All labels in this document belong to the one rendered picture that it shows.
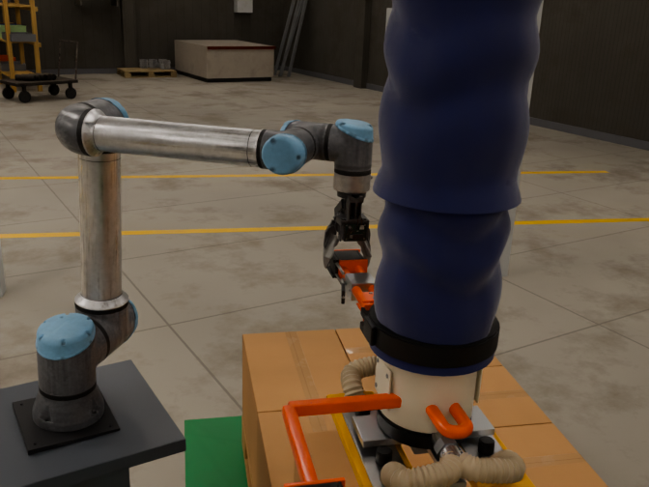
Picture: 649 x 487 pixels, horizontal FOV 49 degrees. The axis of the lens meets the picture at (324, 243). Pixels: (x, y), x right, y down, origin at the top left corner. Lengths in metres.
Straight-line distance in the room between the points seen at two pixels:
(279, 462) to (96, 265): 0.81
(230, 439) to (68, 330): 1.48
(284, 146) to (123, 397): 1.01
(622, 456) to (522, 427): 1.08
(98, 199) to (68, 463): 0.68
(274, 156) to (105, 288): 0.73
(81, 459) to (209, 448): 1.34
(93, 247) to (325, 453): 0.87
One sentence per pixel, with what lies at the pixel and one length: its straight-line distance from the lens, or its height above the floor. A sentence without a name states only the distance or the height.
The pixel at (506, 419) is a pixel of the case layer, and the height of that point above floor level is 0.54.
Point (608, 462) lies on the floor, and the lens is 3.50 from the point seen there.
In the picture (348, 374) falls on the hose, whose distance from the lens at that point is 1.43.
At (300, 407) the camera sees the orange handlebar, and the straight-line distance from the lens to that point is 1.20.
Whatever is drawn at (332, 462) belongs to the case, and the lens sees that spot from 1.59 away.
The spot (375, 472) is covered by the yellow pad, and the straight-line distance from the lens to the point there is 1.26.
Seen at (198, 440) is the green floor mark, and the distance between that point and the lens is 3.33.
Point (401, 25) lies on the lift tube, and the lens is 1.08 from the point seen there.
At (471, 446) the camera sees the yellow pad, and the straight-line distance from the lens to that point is 1.35.
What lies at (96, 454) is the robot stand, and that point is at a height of 0.75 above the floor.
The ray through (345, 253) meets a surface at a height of 1.27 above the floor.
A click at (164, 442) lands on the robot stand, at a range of 2.02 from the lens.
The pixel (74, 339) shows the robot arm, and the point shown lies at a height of 1.03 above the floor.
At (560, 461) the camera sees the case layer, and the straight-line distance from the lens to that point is 2.44.
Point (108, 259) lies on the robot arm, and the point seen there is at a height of 1.19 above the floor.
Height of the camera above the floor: 1.89
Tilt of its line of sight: 19 degrees down
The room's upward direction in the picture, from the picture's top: 2 degrees clockwise
